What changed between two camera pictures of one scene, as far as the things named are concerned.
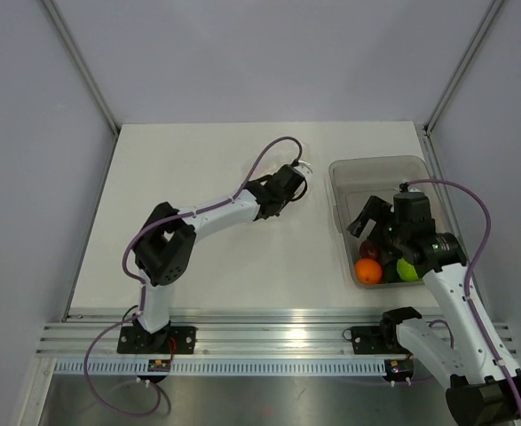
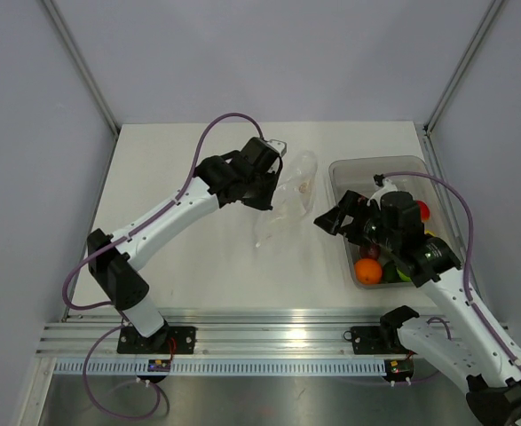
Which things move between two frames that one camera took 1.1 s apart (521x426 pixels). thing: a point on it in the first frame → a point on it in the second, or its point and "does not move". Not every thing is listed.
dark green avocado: [390, 273] does not move
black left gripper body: [283, 203] → [260, 193]
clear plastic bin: [354, 180] does not move
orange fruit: [367, 271] does not move
